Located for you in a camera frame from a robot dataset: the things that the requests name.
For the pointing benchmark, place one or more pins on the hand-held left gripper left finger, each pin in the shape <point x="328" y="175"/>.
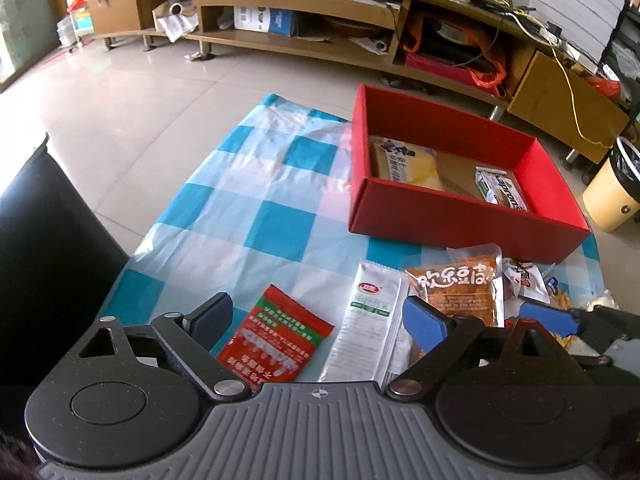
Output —
<point x="216" y="313"/>

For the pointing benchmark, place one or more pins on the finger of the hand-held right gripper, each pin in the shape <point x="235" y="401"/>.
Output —
<point x="550" y="316"/>

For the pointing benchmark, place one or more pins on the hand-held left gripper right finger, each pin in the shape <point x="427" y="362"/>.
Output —
<point x="424" y="325"/>

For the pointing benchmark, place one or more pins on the red cardboard box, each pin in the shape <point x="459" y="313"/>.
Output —
<point x="450" y="210"/>

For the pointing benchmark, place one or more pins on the small blue white snack packet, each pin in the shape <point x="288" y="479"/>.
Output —
<point x="557" y="295"/>

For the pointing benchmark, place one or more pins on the small red white snack packet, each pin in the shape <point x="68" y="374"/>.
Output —
<point x="522" y="277"/>

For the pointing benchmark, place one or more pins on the orange tofu snack packet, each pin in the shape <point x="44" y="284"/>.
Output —
<point x="460" y="285"/>

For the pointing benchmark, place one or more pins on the red green snack packet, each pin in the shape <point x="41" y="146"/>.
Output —
<point x="272" y="335"/>

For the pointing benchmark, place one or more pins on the long white green snack packet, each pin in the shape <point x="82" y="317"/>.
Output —
<point x="362" y="320"/>

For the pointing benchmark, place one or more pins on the blue white checked tablecloth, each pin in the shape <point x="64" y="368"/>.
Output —
<point x="240" y="200"/>

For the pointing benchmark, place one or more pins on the cream trash bin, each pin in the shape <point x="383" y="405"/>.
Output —
<point x="612" y="195"/>

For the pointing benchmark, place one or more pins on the green white wafer packet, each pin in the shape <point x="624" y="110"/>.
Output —
<point x="502" y="187"/>

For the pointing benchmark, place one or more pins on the yellow cake packet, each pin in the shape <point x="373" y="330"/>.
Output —
<point x="400" y="165"/>

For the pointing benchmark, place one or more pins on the black chair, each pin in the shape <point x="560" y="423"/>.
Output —
<point x="45" y="260"/>

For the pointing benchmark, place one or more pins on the orange shopping bag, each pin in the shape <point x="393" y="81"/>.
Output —
<point x="487" y="72"/>

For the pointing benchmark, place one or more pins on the white power strip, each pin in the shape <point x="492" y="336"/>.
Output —
<point x="565" y="45"/>

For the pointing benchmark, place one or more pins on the wooden tv cabinet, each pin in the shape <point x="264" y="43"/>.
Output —
<point x="320" y="47"/>

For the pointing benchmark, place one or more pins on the crumpled paper wrap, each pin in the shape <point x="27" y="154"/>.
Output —
<point x="172" y="22"/>

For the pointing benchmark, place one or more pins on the white blue appliance box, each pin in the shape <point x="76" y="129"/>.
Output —
<point x="262" y="19"/>

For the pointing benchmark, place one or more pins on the plastic drawer unit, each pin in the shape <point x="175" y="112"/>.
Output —
<point x="75" y="22"/>

